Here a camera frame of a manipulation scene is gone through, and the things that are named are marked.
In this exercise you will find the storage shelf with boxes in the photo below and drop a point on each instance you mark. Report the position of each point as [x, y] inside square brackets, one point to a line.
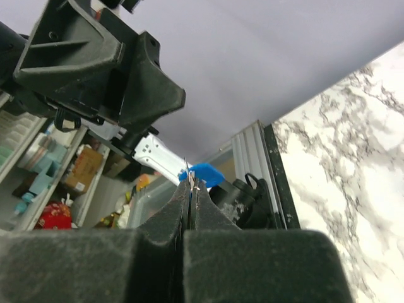
[41, 166]

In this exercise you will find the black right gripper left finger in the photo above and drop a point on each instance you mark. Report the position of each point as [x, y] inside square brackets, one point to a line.
[98, 265]

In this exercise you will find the blue plastic key tag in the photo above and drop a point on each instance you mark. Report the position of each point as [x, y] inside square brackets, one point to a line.
[207, 173]

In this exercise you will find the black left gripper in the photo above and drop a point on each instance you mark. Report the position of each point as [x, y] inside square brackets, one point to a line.
[72, 65]

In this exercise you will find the black table front rail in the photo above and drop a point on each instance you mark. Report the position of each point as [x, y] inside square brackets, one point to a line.
[283, 196]

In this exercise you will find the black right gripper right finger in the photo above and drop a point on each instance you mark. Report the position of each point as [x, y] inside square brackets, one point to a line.
[223, 263]

